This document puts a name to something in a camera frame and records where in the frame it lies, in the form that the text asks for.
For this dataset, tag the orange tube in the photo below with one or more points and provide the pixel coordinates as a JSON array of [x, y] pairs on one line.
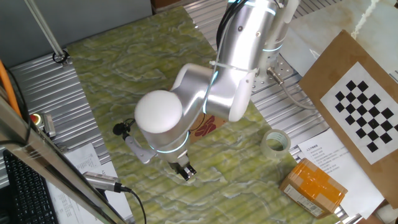
[[8, 87]]

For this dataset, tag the small silver camera box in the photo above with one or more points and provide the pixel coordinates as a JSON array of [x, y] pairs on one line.
[[49, 126]]

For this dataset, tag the silver ridged camera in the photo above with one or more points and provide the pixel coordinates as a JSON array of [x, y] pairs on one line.
[[99, 181]]

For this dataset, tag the cardboard box with orange tape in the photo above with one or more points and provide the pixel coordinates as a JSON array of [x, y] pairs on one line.
[[314, 186]]

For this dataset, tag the black computer keyboard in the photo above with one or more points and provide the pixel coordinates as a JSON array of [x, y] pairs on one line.
[[28, 193]]

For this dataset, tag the white marble pattern sheet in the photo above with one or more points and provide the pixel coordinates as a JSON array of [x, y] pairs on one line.
[[329, 18]]

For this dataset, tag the green marble pattern mat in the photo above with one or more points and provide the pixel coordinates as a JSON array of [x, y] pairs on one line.
[[109, 62]]

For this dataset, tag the brown maroon Costa paper bag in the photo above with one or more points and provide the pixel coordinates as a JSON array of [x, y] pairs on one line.
[[206, 127]]

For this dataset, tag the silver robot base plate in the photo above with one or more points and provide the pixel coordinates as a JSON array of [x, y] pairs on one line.
[[286, 73]]

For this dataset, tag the printed white paper sheet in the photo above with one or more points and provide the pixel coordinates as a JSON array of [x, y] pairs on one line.
[[84, 158], [68, 208], [335, 161]]

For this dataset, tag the cardboard checkerboard calibration board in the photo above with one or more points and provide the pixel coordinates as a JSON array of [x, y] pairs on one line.
[[323, 77]]

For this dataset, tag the aluminium frame beam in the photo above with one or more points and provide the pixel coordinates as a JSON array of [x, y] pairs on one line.
[[46, 158]]

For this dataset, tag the red emergency stop button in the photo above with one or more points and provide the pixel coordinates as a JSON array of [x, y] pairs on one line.
[[35, 119]]

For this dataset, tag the silver wrist bracket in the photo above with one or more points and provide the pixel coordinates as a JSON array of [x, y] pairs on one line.
[[140, 152]]

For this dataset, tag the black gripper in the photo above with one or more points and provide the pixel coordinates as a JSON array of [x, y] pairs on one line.
[[178, 163]]

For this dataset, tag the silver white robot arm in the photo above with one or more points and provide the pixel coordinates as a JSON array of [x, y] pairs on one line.
[[236, 46]]

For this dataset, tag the clear tape roll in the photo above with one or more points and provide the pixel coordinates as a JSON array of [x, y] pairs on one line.
[[264, 149]]

